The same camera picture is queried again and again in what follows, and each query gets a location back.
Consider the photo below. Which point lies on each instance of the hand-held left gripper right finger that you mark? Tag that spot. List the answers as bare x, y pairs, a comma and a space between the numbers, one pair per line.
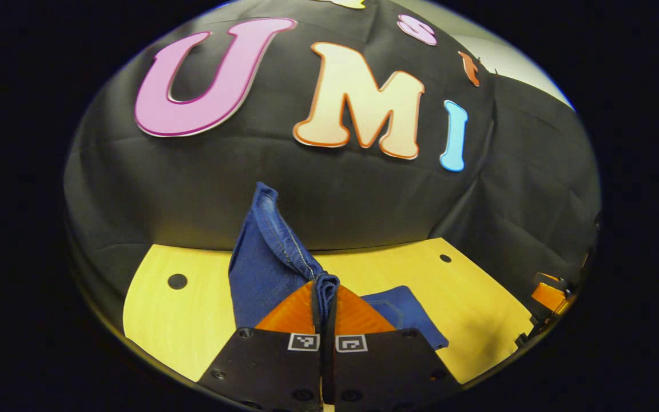
386, 372

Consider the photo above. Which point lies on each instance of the black backdrop cloth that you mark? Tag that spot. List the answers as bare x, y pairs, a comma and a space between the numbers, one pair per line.
192, 189

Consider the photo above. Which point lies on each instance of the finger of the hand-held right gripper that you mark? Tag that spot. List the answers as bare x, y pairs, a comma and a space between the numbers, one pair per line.
550, 297

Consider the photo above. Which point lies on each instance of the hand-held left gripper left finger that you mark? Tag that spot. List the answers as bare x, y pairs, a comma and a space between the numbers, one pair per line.
272, 372

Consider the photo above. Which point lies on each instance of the blue jeans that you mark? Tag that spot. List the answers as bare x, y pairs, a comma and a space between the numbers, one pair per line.
266, 269

